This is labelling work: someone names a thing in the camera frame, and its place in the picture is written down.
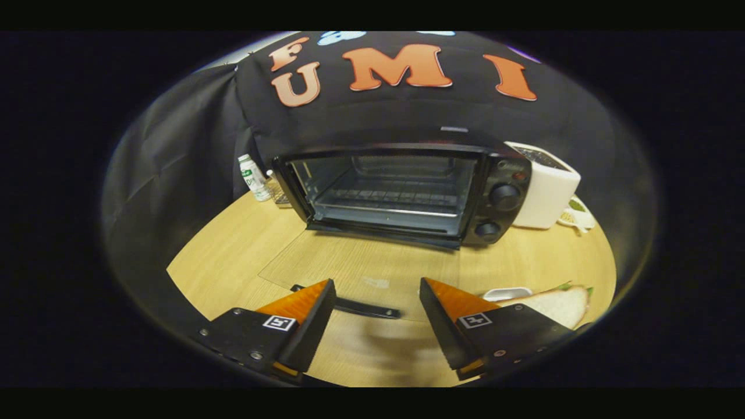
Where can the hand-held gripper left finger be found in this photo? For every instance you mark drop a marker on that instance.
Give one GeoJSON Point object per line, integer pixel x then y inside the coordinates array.
{"type": "Point", "coordinates": [314, 329]}

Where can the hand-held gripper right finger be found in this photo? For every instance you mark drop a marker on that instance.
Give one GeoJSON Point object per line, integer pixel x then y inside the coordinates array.
{"type": "Point", "coordinates": [439, 326]}

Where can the bread and lettuce sandwich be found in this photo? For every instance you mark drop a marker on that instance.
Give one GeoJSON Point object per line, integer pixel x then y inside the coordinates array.
{"type": "Point", "coordinates": [559, 305]}

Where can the black toaster oven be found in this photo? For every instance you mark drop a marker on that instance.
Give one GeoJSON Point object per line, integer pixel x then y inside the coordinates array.
{"type": "Point", "coordinates": [503, 195]}

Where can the white pop-up toaster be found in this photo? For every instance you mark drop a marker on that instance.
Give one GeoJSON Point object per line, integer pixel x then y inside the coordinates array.
{"type": "Point", "coordinates": [547, 198]}

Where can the white plate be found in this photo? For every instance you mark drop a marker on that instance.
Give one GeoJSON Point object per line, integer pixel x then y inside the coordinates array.
{"type": "Point", "coordinates": [506, 293]}

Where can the white bottle with green label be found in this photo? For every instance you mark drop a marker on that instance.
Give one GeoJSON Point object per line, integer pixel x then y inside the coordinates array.
{"type": "Point", "coordinates": [253, 177]}

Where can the white dish with green print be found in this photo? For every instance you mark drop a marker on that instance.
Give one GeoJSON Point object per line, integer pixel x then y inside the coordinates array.
{"type": "Point", "coordinates": [579, 215]}

